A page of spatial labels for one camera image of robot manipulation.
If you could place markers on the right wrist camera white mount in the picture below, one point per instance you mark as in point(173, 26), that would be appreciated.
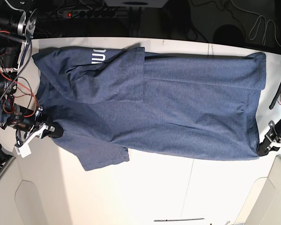
point(22, 148)

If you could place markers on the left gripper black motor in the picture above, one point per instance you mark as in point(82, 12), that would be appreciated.
point(272, 140)

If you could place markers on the blue grey t-shirt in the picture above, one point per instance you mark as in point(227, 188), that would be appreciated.
point(109, 101)

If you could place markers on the white power strip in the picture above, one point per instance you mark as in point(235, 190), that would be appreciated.
point(90, 13)

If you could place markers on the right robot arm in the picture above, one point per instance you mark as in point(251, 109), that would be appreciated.
point(17, 25)

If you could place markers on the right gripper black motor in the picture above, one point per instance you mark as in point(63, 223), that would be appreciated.
point(25, 120)

